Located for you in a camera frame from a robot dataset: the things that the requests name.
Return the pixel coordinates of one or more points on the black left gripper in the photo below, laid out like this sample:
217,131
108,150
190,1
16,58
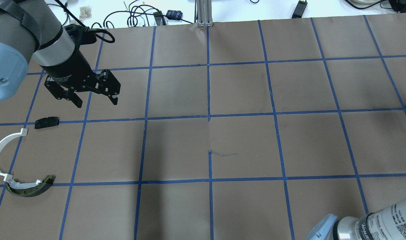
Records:
70,69

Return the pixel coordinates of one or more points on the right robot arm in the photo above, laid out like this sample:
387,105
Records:
386,224

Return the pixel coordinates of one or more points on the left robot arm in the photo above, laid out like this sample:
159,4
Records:
29,30

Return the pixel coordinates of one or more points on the small black flat part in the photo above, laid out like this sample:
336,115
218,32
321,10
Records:
47,122

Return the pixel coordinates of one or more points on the blue checkered small box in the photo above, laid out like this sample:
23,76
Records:
174,15

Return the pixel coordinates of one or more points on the dark green curved brake shoe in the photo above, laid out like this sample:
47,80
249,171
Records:
30,189

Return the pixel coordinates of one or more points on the white curved plastic arc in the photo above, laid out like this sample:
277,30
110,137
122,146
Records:
8,178

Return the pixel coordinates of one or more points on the brown paper table cover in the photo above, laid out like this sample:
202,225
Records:
242,131

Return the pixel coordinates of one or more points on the black power adapter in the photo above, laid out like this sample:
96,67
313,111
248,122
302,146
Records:
299,9

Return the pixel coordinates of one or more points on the aluminium frame post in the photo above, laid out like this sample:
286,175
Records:
203,13

